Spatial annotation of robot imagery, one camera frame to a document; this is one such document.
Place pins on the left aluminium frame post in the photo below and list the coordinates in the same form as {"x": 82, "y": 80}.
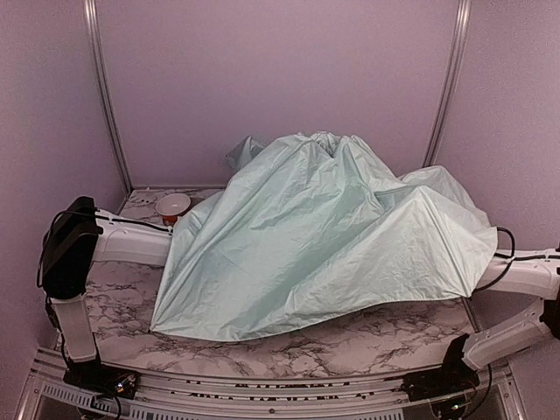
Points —
{"x": 102, "y": 82}

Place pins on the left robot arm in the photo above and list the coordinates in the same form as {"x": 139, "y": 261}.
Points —
{"x": 78, "y": 237}

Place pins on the right aluminium frame post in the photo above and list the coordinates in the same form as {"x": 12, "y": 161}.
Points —
{"x": 451, "y": 80}

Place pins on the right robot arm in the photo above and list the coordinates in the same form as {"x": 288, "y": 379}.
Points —
{"x": 527, "y": 279}

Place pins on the mint green folding umbrella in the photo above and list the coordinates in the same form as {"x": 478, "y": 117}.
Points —
{"x": 314, "y": 228}

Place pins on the aluminium frame post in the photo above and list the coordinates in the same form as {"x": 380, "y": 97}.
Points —
{"x": 451, "y": 80}
{"x": 102, "y": 82}

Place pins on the orange white bowl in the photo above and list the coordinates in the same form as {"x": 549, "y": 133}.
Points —
{"x": 173, "y": 206}

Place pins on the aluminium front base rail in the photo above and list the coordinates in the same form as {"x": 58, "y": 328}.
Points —
{"x": 162, "y": 395}

